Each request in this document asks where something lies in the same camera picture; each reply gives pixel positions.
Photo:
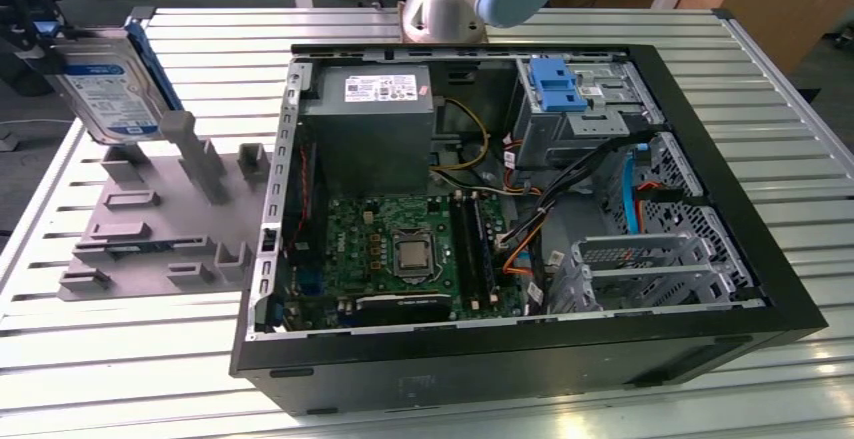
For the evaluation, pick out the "hard disk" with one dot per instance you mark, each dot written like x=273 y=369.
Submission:
x=106 y=94

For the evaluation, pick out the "silver disk bay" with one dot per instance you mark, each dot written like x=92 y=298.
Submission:
x=640 y=271

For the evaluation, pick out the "black mesh wastebasket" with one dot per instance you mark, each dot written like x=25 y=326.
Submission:
x=29 y=84

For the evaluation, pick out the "small grey floor box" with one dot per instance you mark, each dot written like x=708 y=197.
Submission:
x=6 y=140

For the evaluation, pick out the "grey parts rack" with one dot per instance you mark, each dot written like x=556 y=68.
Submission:
x=180 y=219

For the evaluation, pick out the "grey power supply unit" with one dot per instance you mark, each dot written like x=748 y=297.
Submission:
x=367 y=149

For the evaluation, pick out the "green motherboard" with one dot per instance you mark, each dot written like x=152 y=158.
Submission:
x=353 y=229

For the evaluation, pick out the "blue expansion slot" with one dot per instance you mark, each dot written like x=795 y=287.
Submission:
x=309 y=281

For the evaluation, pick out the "CPU socket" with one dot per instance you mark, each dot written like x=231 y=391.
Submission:
x=393 y=259

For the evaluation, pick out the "silver CPU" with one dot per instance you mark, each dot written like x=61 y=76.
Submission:
x=413 y=254

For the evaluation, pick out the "blue plastic drive latch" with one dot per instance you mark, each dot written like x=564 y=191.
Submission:
x=556 y=89

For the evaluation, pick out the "black graphics card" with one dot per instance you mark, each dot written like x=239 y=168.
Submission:
x=400 y=309

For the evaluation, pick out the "black RAM stick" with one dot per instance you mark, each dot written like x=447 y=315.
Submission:
x=483 y=244

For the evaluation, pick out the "silver optical drive cage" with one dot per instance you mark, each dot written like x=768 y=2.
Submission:
x=600 y=124

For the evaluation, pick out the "black PC case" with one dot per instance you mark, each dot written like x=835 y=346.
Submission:
x=467 y=369

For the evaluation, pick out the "wooden cabinet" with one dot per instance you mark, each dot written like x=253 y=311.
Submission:
x=787 y=9

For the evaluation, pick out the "black chair base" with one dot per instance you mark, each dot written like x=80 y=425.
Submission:
x=842 y=36

